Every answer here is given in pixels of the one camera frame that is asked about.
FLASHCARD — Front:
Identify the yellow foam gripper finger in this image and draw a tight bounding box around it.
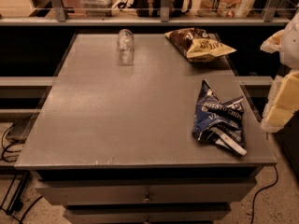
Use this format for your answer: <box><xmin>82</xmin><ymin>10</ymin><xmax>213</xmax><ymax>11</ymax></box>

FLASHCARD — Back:
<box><xmin>261</xmin><ymin>70</ymin><xmax>299</xmax><ymax>133</ymax></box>

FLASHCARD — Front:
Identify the blue potato chip bag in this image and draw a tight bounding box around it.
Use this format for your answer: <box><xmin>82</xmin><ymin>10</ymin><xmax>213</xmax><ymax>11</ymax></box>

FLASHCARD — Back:
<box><xmin>192</xmin><ymin>80</ymin><xmax>247</xmax><ymax>156</ymax></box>

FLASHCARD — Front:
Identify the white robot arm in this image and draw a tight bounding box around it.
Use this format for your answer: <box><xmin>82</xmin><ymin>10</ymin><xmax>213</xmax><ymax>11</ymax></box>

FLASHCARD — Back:
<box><xmin>260</xmin><ymin>14</ymin><xmax>299</xmax><ymax>133</ymax></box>

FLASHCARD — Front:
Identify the brown yellow chip bag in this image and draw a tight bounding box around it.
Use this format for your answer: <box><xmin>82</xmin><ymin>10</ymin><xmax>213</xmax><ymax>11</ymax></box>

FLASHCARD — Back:
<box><xmin>164</xmin><ymin>27</ymin><xmax>235</xmax><ymax>63</ymax></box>

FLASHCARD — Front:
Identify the printed snack bag on shelf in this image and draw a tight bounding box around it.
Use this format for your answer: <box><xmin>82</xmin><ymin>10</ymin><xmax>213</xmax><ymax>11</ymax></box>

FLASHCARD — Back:
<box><xmin>196</xmin><ymin>0</ymin><xmax>255</xmax><ymax>18</ymax></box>

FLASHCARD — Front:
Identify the clear plastic water bottle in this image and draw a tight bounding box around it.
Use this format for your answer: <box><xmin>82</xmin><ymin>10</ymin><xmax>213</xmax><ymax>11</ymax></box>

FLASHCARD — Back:
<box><xmin>117</xmin><ymin>29</ymin><xmax>135</xmax><ymax>65</ymax></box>

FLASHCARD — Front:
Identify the black backpack on shelf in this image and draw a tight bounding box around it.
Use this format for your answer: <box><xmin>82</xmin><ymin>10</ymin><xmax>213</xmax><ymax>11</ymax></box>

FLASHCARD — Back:
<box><xmin>133</xmin><ymin>0</ymin><xmax>188</xmax><ymax>18</ymax></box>

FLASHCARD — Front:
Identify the grey lower drawer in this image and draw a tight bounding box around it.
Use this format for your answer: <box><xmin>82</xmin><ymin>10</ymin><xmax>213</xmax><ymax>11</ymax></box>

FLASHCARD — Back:
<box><xmin>64</xmin><ymin>204</ymin><xmax>231</xmax><ymax>224</ymax></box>

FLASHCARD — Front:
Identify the grey drawer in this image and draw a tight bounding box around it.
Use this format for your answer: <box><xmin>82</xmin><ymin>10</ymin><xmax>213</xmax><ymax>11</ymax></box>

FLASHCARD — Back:
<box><xmin>36</xmin><ymin>178</ymin><xmax>256</xmax><ymax>206</ymax></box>
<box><xmin>64</xmin><ymin>204</ymin><xmax>231</xmax><ymax>224</ymax></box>

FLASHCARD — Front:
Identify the grey upper drawer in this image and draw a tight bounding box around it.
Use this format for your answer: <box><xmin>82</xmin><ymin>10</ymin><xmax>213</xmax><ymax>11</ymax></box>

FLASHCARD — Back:
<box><xmin>36</xmin><ymin>178</ymin><xmax>256</xmax><ymax>206</ymax></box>

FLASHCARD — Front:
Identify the black cable right floor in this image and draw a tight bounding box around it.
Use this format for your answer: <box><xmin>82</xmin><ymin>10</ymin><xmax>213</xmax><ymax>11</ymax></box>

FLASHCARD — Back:
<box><xmin>249</xmin><ymin>165</ymin><xmax>279</xmax><ymax>224</ymax></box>

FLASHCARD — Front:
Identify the grey metal shelf rail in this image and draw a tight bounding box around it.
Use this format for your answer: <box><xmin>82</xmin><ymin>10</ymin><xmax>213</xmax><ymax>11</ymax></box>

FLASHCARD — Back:
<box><xmin>0</xmin><ymin>0</ymin><xmax>298</xmax><ymax>26</ymax></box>

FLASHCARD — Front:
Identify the black cables left floor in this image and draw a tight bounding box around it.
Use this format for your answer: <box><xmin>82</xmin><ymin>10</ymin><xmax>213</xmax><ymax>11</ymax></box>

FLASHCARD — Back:
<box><xmin>0</xmin><ymin>115</ymin><xmax>43</xmax><ymax>224</ymax></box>

